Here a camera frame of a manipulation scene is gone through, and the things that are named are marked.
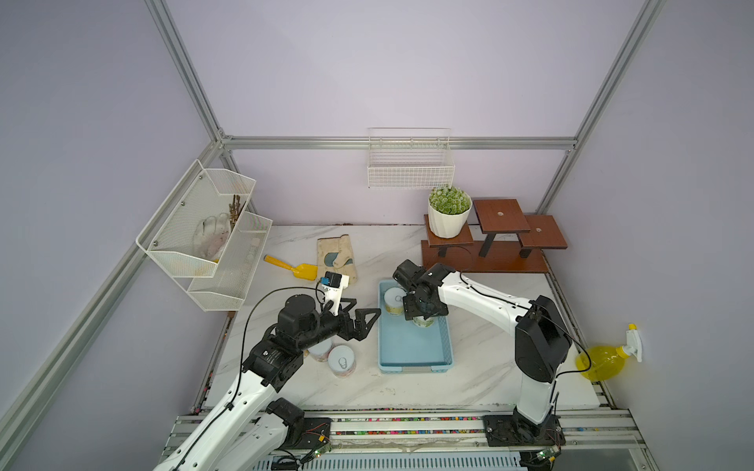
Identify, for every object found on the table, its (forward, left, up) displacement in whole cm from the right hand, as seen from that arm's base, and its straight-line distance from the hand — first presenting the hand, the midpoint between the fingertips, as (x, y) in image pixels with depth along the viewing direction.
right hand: (424, 313), depth 88 cm
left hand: (-7, +17, +16) cm, 24 cm away
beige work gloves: (+29, +31, -6) cm, 43 cm away
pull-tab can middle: (-11, +31, -1) cm, 33 cm away
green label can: (-2, +1, -1) cm, 3 cm away
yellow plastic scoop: (+22, +42, -6) cm, 48 cm away
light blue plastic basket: (-8, +6, -7) cm, 12 cm away
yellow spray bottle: (-16, -47, 0) cm, 50 cm away
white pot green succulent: (+23, -8, +21) cm, 33 cm away
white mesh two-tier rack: (+11, +60, +24) cm, 66 cm away
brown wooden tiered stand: (+27, -35, +2) cm, 44 cm away
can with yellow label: (+5, +9, -1) cm, 11 cm away
